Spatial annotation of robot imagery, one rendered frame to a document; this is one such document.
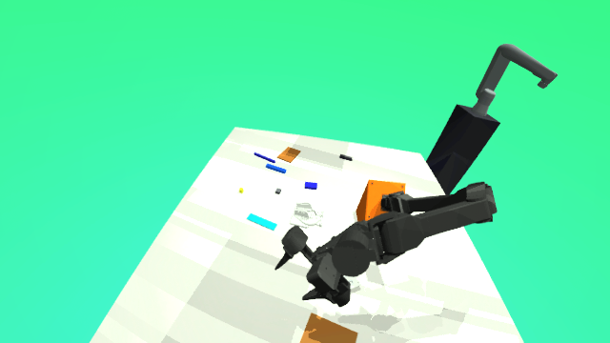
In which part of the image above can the cyan flat bar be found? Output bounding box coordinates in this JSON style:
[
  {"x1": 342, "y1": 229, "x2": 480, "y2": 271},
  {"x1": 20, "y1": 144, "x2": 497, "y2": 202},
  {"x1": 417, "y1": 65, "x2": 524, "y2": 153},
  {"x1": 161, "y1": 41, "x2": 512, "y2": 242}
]
[{"x1": 247, "y1": 213, "x2": 276, "y2": 231}]

